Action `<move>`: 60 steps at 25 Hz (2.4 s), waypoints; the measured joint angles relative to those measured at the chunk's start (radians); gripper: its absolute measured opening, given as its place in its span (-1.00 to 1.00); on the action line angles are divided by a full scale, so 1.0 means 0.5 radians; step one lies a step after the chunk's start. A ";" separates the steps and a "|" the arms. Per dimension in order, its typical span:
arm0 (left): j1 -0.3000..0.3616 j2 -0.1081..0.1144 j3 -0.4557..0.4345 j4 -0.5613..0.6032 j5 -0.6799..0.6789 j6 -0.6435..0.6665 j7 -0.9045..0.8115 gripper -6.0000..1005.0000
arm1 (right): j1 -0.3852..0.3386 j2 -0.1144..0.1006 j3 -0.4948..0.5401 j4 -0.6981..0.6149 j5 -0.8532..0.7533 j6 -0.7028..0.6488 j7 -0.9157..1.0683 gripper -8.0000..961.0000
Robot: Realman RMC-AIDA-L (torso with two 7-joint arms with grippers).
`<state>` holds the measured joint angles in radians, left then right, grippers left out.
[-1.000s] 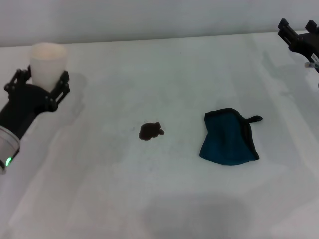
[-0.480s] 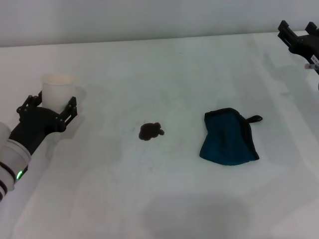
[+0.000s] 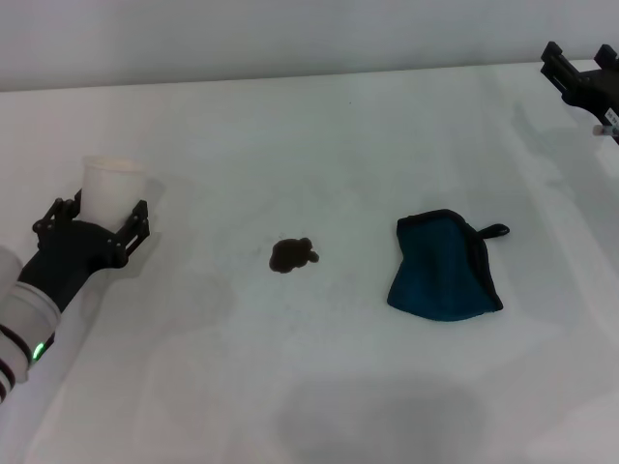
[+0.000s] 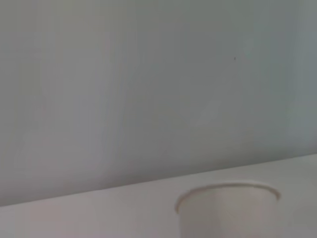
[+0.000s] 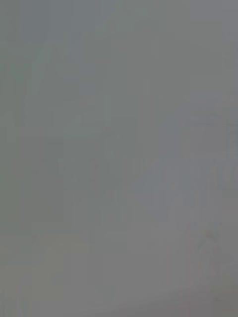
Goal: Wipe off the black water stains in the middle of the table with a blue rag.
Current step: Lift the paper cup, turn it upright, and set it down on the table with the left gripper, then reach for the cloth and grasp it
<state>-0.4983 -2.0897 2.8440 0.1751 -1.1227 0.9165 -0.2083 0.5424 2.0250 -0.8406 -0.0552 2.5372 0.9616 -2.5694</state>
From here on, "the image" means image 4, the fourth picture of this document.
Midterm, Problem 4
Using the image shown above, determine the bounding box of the white paper cup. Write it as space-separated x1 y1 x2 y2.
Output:
174 182 282 238

